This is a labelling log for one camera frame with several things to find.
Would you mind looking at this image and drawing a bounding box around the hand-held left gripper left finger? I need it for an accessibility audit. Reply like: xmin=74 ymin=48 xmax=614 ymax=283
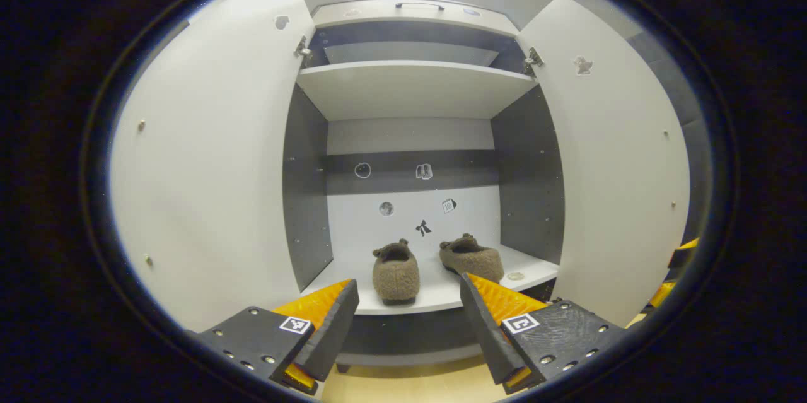
xmin=189 ymin=279 xmax=360 ymax=395

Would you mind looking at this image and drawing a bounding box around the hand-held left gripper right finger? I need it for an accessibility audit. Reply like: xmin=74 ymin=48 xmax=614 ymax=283
xmin=459 ymin=272 xmax=626 ymax=394

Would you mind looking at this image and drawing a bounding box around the brown fuzzy shoe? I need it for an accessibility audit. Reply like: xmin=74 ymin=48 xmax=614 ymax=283
xmin=439 ymin=233 xmax=505 ymax=284
xmin=372 ymin=239 xmax=420 ymax=306

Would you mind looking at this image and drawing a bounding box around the white cabinet door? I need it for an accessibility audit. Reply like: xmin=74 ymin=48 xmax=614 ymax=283
xmin=517 ymin=0 xmax=691 ymax=328
xmin=110 ymin=0 xmax=316 ymax=332

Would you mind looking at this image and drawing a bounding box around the grey white shoe cabinet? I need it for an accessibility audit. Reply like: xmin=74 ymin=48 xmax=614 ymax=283
xmin=282 ymin=0 xmax=566 ymax=373

